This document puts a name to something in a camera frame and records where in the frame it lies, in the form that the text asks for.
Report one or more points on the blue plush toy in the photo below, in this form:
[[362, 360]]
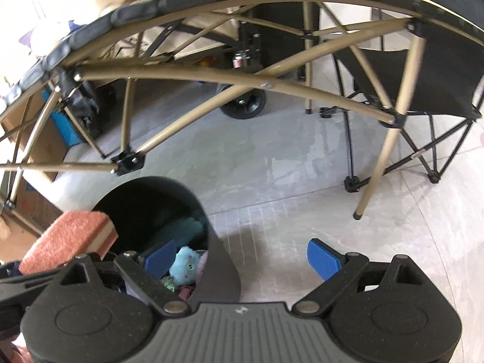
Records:
[[184, 268]]

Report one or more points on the black folding chair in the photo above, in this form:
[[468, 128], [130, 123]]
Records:
[[449, 72]]

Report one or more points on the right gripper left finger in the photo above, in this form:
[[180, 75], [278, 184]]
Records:
[[142, 274]]

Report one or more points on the black wagon wheel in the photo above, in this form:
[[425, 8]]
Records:
[[246, 106]]

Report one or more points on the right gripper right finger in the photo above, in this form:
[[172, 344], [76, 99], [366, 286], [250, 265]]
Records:
[[340, 273]]

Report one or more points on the tan folding camping table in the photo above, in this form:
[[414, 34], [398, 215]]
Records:
[[278, 46]]

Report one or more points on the pink layered sponge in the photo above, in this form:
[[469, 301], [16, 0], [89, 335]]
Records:
[[72, 234]]

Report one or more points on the black round trash bin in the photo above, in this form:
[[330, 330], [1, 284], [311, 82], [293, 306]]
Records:
[[154, 210]]

